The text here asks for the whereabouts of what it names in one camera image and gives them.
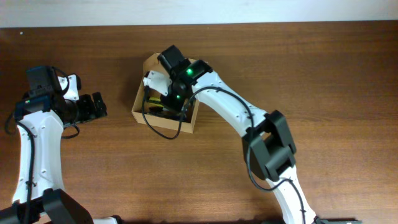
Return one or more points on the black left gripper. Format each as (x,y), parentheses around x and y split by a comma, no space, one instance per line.
(89,112)

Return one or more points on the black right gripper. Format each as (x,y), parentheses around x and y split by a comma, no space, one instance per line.
(175,105)

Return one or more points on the yellow highlighter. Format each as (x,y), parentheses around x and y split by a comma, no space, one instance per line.
(154,101)

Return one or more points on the black sharpie marker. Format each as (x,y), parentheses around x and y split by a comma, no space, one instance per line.
(156,109)

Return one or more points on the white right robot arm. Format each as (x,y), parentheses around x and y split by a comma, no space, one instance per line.
(268,145)

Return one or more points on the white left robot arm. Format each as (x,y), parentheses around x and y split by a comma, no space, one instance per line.
(51,105)

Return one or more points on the brown cardboard box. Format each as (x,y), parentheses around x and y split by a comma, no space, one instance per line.
(188,125)

